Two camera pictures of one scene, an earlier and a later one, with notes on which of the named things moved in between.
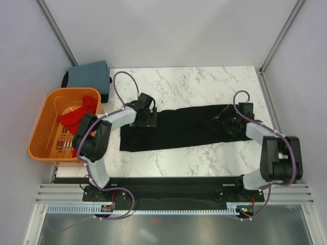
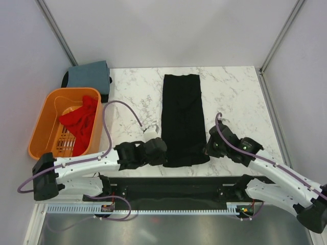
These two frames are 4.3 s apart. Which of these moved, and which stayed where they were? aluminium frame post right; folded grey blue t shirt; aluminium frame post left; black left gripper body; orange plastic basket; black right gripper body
Moved: black left gripper body; black right gripper body
Stayed: aluminium frame post right; orange plastic basket; folded grey blue t shirt; aluminium frame post left
